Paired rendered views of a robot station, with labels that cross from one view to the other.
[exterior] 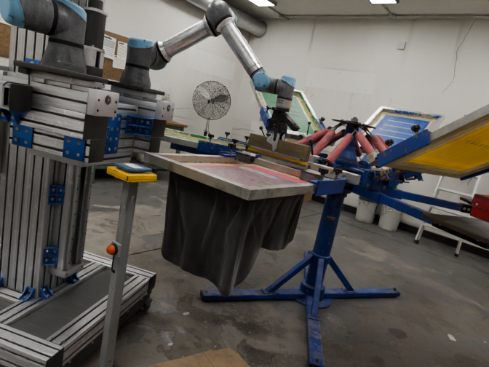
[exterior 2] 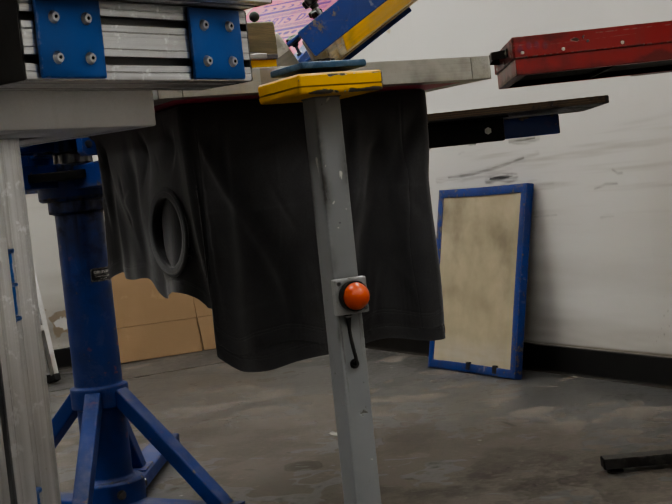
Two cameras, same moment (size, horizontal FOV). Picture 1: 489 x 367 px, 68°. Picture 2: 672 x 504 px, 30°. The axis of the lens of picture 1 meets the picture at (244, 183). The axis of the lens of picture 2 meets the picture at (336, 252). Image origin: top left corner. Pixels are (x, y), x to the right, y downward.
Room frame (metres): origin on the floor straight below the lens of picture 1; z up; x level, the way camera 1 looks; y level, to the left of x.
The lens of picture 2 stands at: (0.54, 1.98, 0.80)
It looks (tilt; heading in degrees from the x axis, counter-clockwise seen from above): 3 degrees down; 296
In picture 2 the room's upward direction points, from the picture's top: 6 degrees counter-clockwise
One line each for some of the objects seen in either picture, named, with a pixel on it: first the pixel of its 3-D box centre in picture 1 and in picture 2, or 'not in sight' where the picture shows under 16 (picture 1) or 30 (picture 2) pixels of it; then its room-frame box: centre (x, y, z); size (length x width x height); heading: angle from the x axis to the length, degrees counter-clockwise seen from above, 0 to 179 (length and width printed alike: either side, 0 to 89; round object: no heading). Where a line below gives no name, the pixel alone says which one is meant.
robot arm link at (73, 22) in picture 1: (66, 21); not in sight; (1.36, 0.74, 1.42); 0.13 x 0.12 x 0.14; 142
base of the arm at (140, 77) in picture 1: (136, 75); not in sight; (1.85, 0.63, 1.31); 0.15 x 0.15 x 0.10
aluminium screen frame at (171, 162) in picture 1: (251, 172); (234, 102); (1.68, -0.02, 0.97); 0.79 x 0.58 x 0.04; 144
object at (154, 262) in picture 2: not in sight; (161, 212); (1.75, 0.16, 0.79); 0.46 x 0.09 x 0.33; 144
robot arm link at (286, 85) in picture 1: (286, 87); not in sight; (1.84, -0.11, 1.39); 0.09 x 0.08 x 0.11; 79
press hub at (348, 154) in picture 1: (331, 211); (84, 261); (2.53, -0.65, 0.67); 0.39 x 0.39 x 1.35
